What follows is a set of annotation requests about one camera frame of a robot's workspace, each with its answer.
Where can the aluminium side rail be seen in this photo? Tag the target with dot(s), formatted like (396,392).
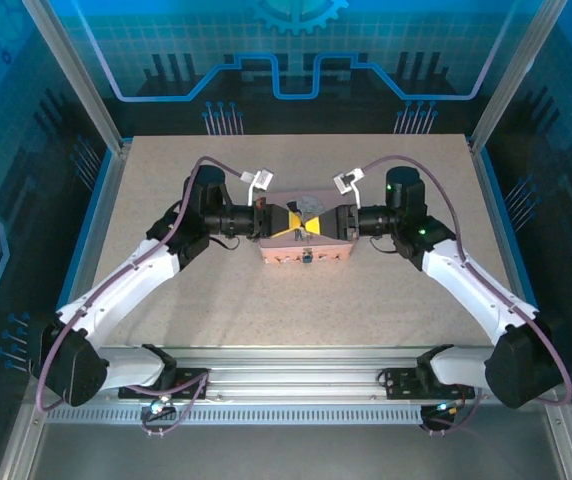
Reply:
(495,200)
(93,250)

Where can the aluminium cross rail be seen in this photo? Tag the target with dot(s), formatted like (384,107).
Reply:
(291,375)

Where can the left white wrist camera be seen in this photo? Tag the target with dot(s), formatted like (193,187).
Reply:
(266,178)

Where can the aluminium frame post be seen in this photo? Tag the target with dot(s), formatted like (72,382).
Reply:
(80,75)
(516,75)

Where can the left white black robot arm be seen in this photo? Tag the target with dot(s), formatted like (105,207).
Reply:
(126,285)

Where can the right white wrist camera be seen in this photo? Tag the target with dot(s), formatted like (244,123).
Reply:
(341,182)

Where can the small blue padlock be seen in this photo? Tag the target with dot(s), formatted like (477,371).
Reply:
(308,258)

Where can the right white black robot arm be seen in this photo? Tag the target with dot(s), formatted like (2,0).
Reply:
(466,285)

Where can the pink tin box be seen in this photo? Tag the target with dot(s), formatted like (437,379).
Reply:
(286,248)

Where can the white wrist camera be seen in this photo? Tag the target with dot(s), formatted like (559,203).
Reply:
(341,182)
(266,178)

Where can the grey metal bottom frame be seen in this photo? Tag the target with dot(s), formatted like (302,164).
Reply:
(291,450)

